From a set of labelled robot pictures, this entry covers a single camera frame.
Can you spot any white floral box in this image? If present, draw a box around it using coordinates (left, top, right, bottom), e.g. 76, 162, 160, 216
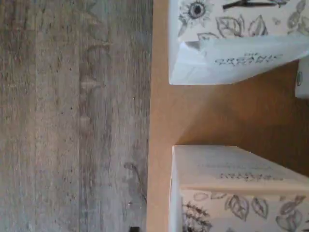
295, 58, 309, 100

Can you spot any brown cardboard tray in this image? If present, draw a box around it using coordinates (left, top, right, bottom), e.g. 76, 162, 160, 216
145, 0, 309, 232

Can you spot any white box green strip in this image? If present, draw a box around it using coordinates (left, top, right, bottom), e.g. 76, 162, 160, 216
168, 144, 309, 232

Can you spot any white box pink strip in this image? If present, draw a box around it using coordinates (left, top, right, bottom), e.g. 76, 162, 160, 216
168, 0, 309, 86

